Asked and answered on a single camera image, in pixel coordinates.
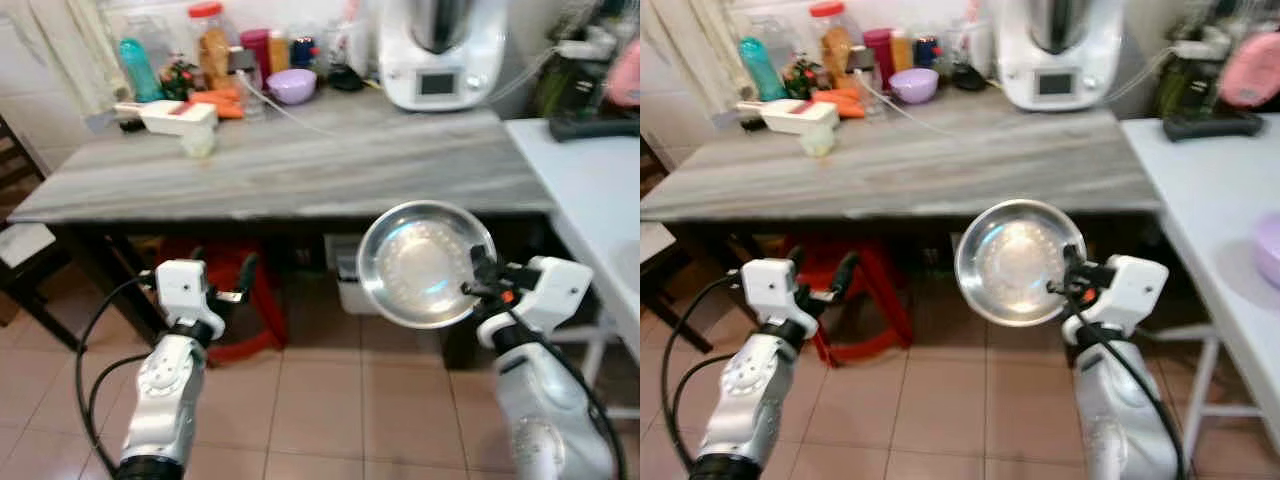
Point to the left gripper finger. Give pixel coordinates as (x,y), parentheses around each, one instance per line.
(845,271)
(247,273)
(795,252)
(197,254)

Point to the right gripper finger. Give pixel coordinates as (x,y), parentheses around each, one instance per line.
(1065,289)
(478,291)
(1072,260)
(483,262)

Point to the round steel plate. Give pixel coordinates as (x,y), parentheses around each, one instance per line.
(1018,262)
(420,262)

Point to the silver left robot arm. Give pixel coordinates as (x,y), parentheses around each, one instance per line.
(745,400)
(165,400)

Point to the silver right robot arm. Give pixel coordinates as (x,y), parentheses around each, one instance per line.
(545,412)
(1115,412)

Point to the red plastic stool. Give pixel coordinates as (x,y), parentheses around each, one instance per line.
(880,300)
(255,300)

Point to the white plastic box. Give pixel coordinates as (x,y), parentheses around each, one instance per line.
(345,275)

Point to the small pale cup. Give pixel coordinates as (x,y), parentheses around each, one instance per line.
(818,143)
(198,143)

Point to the grey top dark leg table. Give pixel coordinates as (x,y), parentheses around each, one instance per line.
(290,165)
(900,165)

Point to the white table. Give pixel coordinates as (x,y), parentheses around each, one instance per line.
(595,200)
(1215,210)

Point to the dark wooden chair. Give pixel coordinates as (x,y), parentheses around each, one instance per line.
(665,270)
(25,260)

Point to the white vegetable slicer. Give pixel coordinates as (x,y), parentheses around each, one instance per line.
(175,116)
(797,115)

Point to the orange carrot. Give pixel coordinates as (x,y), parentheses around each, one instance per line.
(230,111)
(850,110)
(215,96)
(838,96)

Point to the black flat tray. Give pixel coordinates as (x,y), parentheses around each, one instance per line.
(590,128)
(1210,126)

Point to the small green plant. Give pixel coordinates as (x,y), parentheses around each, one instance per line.
(180,78)
(803,77)

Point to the teal bottle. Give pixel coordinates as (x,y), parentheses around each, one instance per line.
(762,70)
(140,72)

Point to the dark green bottle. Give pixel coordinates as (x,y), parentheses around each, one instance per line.
(560,88)
(1180,88)

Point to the purple plastic bowl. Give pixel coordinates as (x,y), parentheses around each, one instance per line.
(291,86)
(914,85)

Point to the white food processor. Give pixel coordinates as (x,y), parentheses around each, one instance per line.
(442,65)
(1060,65)

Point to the red lid clear jar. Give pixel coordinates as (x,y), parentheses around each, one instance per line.
(210,48)
(832,48)

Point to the small black dish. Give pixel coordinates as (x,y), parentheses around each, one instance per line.
(968,76)
(346,78)

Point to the magenta container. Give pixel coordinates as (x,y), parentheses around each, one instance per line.
(255,50)
(878,50)

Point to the orange spice bottle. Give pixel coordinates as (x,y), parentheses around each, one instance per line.
(279,52)
(901,50)

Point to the blue can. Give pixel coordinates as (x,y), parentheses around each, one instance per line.
(303,53)
(927,52)

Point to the pale curtain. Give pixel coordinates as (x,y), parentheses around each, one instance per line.
(690,45)
(60,45)

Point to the pink round object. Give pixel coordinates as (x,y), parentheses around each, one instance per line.
(1252,72)
(626,75)

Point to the white power adaptor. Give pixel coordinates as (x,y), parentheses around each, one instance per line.
(585,45)
(1205,45)

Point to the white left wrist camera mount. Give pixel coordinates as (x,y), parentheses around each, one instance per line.
(775,288)
(185,290)

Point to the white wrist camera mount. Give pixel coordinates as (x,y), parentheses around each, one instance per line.
(775,288)
(552,290)
(185,290)
(1132,290)

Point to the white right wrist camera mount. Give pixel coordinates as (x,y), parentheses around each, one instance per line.
(1132,290)
(552,290)

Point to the white metal stool frame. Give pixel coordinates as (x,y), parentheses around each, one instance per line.
(1200,395)
(600,345)

